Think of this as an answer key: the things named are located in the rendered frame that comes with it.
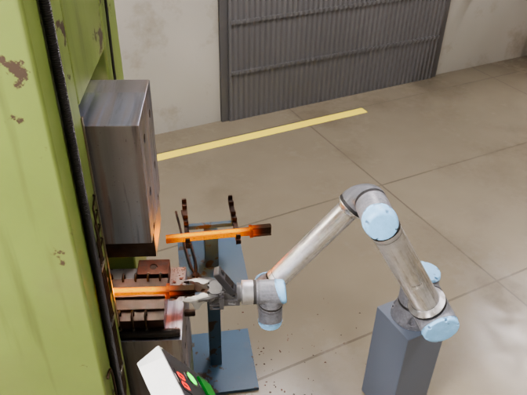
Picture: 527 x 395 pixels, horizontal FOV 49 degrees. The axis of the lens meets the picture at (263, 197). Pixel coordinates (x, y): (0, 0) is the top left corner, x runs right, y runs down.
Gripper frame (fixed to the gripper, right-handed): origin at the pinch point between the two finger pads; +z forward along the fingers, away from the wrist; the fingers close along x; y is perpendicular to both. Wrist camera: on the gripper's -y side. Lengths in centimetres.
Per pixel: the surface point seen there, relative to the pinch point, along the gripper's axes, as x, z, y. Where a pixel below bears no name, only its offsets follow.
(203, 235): 33.9, -5.8, 2.2
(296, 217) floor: 174, -66, 100
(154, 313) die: -9.3, 10.3, 2.1
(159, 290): -0.5, 9.2, -0.6
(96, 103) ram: -4, 20, -76
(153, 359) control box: -46, 6, -19
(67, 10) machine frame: -14, 21, -105
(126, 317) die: -10.7, 19.9, 2.2
